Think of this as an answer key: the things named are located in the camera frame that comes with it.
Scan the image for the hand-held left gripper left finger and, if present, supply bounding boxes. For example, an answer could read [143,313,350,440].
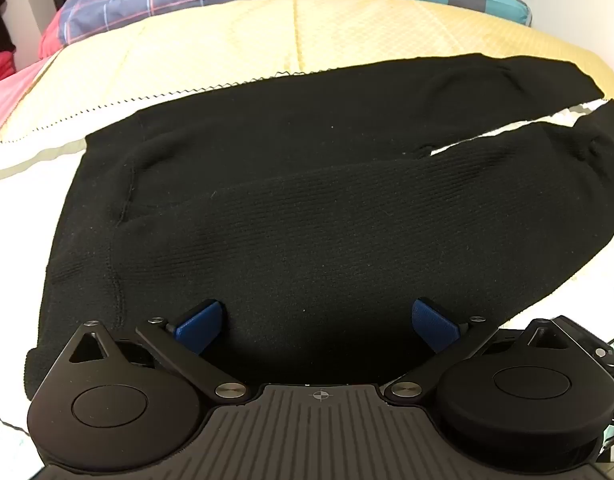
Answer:
[62,298,248,404]

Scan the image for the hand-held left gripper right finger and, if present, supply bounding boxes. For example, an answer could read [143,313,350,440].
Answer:
[384,297,570,404]

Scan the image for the black pants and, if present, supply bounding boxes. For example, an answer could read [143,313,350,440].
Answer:
[23,52,614,402]

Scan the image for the yellow quilted cloth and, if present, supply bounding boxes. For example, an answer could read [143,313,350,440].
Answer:
[0,0,614,147]

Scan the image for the pink blanket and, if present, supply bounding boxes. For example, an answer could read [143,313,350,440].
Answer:
[0,7,64,137]

